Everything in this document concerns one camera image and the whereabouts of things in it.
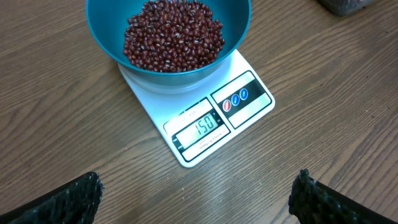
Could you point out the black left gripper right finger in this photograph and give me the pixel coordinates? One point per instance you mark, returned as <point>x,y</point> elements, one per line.
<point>315,203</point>

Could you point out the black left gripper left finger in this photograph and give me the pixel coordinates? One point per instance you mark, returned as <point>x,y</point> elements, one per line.
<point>74,202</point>

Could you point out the red adzuki beans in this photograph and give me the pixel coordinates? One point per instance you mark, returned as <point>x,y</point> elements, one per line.
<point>173,36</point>

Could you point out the white digital kitchen scale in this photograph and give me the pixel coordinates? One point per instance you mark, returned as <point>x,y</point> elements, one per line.
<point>197,119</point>

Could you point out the teal plastic bowl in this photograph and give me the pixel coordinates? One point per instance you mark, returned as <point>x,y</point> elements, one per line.
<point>107,20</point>

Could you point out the clear plastic container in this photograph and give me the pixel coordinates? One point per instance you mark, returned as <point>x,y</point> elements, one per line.
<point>344,7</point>

